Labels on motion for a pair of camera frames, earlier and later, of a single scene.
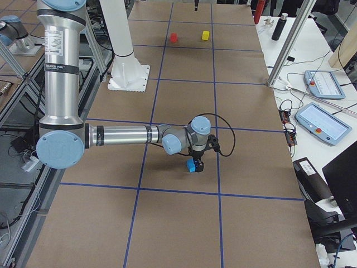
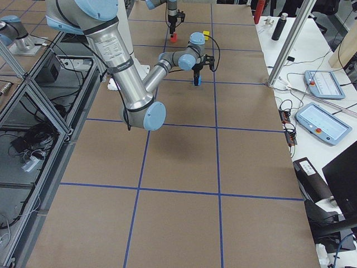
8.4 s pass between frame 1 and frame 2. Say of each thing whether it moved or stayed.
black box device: stayed
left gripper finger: moved
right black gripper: moved
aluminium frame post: stayed
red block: stayed
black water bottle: stayed
